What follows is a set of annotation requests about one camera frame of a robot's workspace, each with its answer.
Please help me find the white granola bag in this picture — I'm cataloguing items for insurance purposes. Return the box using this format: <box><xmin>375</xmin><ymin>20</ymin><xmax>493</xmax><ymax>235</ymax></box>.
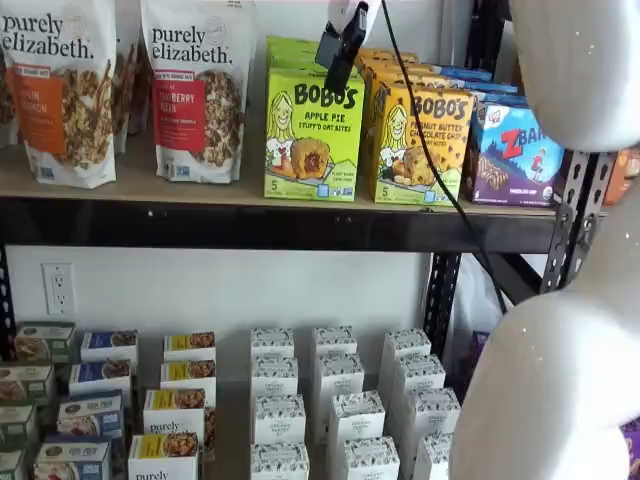
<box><xmin>0</xmin><ymin>44</ymin><xmax>22</xmax><ymax>150</ymax></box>
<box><xmin>112</xmin><ymin>37</ymin><xmax>152</xmax><ymax>154</ymax></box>

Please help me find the black metal shelving rack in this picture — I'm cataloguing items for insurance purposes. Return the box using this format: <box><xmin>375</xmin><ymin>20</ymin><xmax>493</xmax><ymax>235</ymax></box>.
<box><xmin>0</xmin><ymin>0</ymin><xmax>617</xmax><ymax>364</ymax></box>

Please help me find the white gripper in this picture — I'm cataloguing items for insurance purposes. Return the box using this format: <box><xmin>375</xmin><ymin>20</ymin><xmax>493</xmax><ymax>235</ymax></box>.
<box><xmin>315</xmin><ymin>0</ymin><xmax>384</xmax><ymax>94</ymax></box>

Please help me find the large orange snack box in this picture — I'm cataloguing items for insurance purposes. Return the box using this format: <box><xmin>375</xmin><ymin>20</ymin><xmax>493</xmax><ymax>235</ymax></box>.
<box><xmin>602</xmin><ymin>148</ymin><xmax>640</xmax><ymax>207</ymax></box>

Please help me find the yellow Bobo's peanut butter box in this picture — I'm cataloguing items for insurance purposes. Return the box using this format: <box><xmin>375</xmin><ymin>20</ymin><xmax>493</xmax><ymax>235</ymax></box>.
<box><xmin>356</xmin><ymin>47</ymin><xmax>422</xmax><ymax>71</ymax></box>
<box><xmin>363</xmin><ymin>63</ymin><xmax>435</xmax><ymax>94</ymax></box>
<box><xmin>372</xmin><ymin>82</ymin><xmax>475</xmax><ymax>206</ymax></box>

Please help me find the green oatmeal box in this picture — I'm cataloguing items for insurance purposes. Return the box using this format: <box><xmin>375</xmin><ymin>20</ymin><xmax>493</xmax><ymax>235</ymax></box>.
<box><xmin>0</xmin><ymin>447</ymin><xmax>27</xmax><ymax>480</ymax></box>
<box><xmin>13</xmin><ymin>322</ymin><xmax>77</xmax><ymax>365</ymax></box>
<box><xmin>0</xmin><ymin>364</ymin><xmax>57</xmax><ymax>407</ymax></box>
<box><xmin>0</xmin><ymin>402</ymin><xmax>40</xmax><ymax>451</ymax></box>

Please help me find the red label granola bag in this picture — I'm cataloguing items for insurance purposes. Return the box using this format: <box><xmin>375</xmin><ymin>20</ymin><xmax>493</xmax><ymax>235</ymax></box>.
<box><xmin>140</xmin><ymin>0</ymin><xmax>260</xmax><ymax>185</ymax></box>

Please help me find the wooden board under small boxes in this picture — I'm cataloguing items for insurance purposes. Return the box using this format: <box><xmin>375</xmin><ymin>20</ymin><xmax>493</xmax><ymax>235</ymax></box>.
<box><xmin>0</xmin><ymin>319</ymin><xmax>451</xmax><ymax>480</ymax></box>

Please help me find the wooden board under snack boxes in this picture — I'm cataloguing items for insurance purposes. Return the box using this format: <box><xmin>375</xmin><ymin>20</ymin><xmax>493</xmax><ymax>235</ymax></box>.
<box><xmin>0</xmin><ymin>127</ymin><xmax>567</xmax><ymax>217</ymax></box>

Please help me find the white blue oatmeal box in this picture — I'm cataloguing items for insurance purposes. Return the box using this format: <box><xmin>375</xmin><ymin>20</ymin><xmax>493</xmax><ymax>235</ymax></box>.
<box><xmin>33</xmin><ymin>439</ymin><xmax>112</xmax><ymax>480</ymax></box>
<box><xmin>68</xmin><ymin>358</ymin><xmax>133</xmax><ymax>397</ymax></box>
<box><xmin>55</xmin><ymin>394</ymin><xmax>124</xmax><ymax>442</ymax></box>
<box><xmin>80</xmin><ymin>329</ymin><xmax>139</xmax><ymax>364</ymax></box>

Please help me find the white yellow granola box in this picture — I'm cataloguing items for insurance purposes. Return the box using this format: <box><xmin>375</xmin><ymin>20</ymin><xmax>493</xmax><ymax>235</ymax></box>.
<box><xmin>127</xmin><ymin>432</ymin><xmax>200</xmax><ymax>480</ymax></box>
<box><xmin>163</xmin><ymin>330</ymin><xmax>217</xmax><ymax>364</ymax></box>
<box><xmin>159</xmin><ymin>359</ymin><xmax>218</xmax><ymax>397</ymax></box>
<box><xmin>143</xmin><ymin>388</ymin><xmax>207</xmax><ymax>437</ymax></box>

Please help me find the purple snack box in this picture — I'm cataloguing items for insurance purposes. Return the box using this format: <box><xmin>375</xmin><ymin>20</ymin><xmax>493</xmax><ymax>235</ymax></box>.
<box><xmin>618</xmin><ymin>417</ymin><xmax>640</xmax><ymax>480</ymax></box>

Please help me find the green Bobo's apple pie box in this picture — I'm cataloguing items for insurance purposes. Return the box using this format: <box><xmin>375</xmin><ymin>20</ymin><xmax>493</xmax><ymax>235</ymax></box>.
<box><xmin>268</xmin><ymin>48</ymin><xmax>327</xmax><ymax>77</ymax></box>
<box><xmin>263</xmin><ymin>67</ymin><xmax>367</xmax><ymax>202</ymax></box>
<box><xmin>265</xmin><ymin>34</ymin><xmax>326</xmax><ymax>57</ymax></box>

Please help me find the white floral carton box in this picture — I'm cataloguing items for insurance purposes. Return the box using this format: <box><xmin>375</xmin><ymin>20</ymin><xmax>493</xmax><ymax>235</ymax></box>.
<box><xmin>382</xmin><ymin>328</ymin><xmax>433</xmax><ymax>362</ymax></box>
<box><xmin>342</xmin><ymin>436</ymin><xmax>401</xmax><ymax>480</ymax></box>
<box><xmin>394</xmin><ymin>354</ymin><xmax>447</xmax><ymax>397</ymax></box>
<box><xmin>406</xmin><ymin>387</ymin><xmax>462</xmax><ymax>442</ymax></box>
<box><xmin>252</xmin><ymin>394</ymin><xmax>307</xmax><ymax>447</ymax></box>
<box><xmin>413</xmin><ymin>432</ymin><xmax>456</xmax><ymax>480</ymax></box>
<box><xmin>312</xmin><ymin>326</ymin><xmax>359</xmax><ymax>359</ymax></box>
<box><xmin>249</xmin><ymin>327</ymin><xmax>296</xmax><ymax>362</ymax></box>
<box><xmin>327</xmin><ymin>390</ymin><xmax>387</xmax><ymax>447</ymax></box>
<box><xmin>249</xmin><ymin>442</ymin><xmax>310</xmax><ymax>480</ymax></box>
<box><xmin>249</xmin><ymin>355</ymin><xmax>300</xmax><ymax>401</ymax></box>
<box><xmin>315</xmin><ymin>352</ymin><xmax>366</xmax><ymax>401</ymax></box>

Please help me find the white wall power outlet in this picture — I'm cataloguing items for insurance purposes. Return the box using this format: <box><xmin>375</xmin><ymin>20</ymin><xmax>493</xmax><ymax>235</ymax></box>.
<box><xmin>41</xmin><ymin>262</ymin><xmax>77</xmax><ymax>316</ymax></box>

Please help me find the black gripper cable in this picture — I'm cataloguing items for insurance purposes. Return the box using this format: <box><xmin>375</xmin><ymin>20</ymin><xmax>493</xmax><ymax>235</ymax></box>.
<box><xmin>380</xmin><ymin>0</ymin><xmax>509</xmax><ymax>314</ymax></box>

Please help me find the orange label granola bag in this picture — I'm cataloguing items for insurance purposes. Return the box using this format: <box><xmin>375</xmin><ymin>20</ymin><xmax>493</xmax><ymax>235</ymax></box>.
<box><xmin>0</xmin><ymin>0</ymin><xmax>120</xmax><ymax>190</ymax></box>

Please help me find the blue purple Zbar box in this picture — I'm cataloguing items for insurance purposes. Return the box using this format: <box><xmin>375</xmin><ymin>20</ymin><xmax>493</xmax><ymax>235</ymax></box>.
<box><xmin>472</xmin><ymin>91</ymin><xmax>531</xmax><ymax>109</ymax></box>
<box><xmin>437</xmin><ymin>64</ymin><xmax>495</xmax><ymax>84</ymax></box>
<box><xmin>463</xmin><ymin>101</ymin><xmax>567</xmax><ymax>207</ymax></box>
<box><xmin>467</xmin><ymin>79</ymin><xmax>520</xmax><ymax>97</ymax></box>

